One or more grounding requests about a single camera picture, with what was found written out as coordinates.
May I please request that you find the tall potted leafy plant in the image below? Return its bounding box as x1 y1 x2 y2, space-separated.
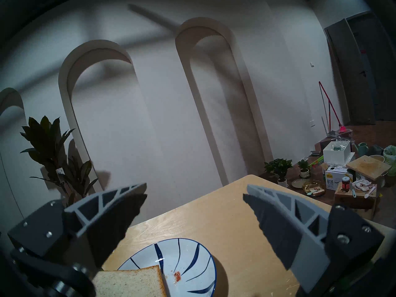
20 115 99 207

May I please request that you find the wooden cutting board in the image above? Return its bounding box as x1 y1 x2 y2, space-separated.
346 155 392 181

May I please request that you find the grey door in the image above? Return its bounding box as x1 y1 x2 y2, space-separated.
323 10 396 125

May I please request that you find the white printed carton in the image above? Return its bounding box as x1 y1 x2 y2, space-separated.
324 166 356 191

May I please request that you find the brown cardboard box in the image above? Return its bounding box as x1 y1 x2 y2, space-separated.
334 182 378 220

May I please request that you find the tiny plant in white pot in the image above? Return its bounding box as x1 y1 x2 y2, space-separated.
297 159 310 179

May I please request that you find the white plate with blue stripes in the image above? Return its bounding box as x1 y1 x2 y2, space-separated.
117 238 217 297

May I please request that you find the green mesh bag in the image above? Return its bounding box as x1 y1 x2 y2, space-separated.
383 145 396 177

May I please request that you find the gold rimmed plate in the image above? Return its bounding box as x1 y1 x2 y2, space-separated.
302 179 325 196

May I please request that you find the small bushy potted plant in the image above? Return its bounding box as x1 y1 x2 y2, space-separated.
264 158 293 188

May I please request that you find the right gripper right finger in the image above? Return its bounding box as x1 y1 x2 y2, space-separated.
243 184 385 294

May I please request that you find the red handled broom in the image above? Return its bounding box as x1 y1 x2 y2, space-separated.
319 81 353 136

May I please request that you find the slice of white bread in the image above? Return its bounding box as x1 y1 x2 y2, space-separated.
92 265 167 297

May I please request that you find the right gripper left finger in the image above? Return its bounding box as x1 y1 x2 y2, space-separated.
8 183 148 269

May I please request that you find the open white box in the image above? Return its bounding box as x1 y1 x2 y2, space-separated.
323 141 355 166

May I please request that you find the pink and white cloth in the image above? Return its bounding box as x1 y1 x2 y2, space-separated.
353 179 373 192

